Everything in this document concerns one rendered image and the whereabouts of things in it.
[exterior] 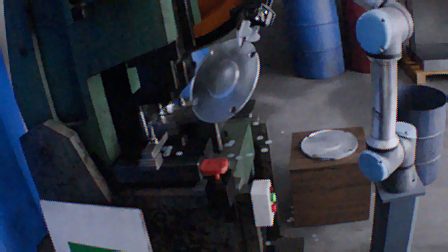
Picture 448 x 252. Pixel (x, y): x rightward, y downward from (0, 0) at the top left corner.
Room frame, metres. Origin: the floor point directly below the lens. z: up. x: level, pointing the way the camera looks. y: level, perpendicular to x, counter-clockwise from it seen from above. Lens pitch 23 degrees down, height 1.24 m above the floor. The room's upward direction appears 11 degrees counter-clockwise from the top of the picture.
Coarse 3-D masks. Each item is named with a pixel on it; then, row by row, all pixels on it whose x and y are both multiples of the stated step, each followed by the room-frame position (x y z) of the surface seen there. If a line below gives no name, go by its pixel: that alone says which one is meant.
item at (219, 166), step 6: (204, 162) 0.91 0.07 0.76; (210, 162) 0.91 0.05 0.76; (216, 162) 0.90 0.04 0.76; (222, 162) 0.89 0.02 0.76; (228, 162) 0.91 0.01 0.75; (204, 168) 0.88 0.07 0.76; (210, 168) 0.88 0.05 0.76; (216, 168) 0.87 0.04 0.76; (222, 168) 0.87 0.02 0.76; (216, 174) 0.89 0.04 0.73
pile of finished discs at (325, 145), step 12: (324, 132) 1.74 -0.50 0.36; (336, 132) 1.71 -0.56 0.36; (348, 132) 1.67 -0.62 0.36; (312, 144) 1.64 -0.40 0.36; (324, 144) 1.60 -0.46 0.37; (336, 144) 1.58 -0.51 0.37; (348, 144) 1.56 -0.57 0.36; (312, 156) 1.53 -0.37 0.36; (324, 156) 1.50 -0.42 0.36; (336, 156) 1.47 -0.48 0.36
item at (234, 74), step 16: (224, 48) 1.27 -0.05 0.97; (240, 48) 1.21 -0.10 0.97; (208, 64) 1.29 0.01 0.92; (224, 64) 1.22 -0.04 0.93; (240, 64) 1.17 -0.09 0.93; (256, 64) 1.12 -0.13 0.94; (192, 80) 1.30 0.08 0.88; (208, 80) 1.24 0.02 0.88; (224, 80) 1.18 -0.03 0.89; (240, 80) 1.13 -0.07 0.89; (256, 80) 1.08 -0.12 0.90; (192, 96) 1.26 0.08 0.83; (208, 96) 1.20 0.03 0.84; (224, 96) 1.15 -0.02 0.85; (240, 96) 1.10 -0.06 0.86; (208, 112) 1.16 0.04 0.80; (224, 112) 1.11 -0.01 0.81
